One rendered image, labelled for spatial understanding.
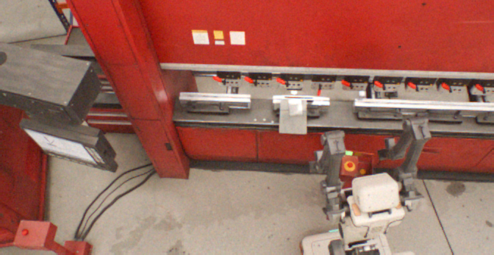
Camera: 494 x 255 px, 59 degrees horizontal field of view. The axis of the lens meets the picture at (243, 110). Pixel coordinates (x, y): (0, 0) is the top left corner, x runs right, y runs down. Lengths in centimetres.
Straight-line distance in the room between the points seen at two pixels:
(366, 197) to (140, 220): 209
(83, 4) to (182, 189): 212
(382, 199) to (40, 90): 176
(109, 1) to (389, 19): 139
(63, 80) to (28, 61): 22
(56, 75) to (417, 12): 177
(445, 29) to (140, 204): 269
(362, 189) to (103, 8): 156
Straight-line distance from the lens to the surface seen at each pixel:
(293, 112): 299
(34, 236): 321
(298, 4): 230
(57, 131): 247
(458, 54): 276
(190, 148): 354
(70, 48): 263
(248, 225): 372
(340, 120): 314
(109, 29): 229
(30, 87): 222
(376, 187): 241
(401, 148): 258
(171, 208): 383
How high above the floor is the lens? 357
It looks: 59 degrees down
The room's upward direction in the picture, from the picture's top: 4 degrees counter-clockwise
